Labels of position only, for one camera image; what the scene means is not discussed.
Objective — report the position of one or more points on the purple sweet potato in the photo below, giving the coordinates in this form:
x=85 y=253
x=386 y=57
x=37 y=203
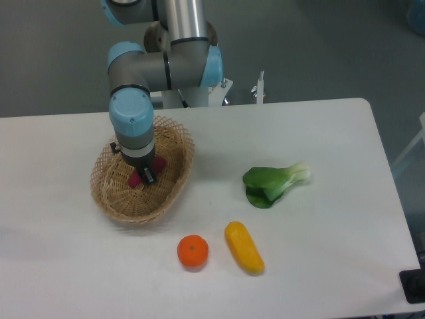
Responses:
x=159 y=164

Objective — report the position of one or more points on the black device at table edge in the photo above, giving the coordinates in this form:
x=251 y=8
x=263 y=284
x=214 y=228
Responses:
x=412 y=282

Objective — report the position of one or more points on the orange tangerine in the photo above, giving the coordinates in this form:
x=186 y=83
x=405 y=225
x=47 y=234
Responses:
x=192 y=251

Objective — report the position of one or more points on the white frame at right edge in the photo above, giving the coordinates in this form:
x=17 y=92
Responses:
x=409 y=154

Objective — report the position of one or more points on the woven wicker basket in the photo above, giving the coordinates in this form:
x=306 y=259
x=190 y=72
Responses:
x=145 y=203

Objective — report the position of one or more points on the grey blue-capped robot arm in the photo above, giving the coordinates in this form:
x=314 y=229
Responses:
x=190 y=62

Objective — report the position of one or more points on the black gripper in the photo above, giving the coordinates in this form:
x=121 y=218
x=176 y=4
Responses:
x=141 y=159

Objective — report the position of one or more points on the white metal base frame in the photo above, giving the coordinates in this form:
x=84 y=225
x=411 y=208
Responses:
x=218 y=95

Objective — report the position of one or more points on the yellow squash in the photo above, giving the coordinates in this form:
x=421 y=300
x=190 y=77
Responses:
x=243 y=248

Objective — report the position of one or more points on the green bok choy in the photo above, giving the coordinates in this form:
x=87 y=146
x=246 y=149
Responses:
x=266 y=185

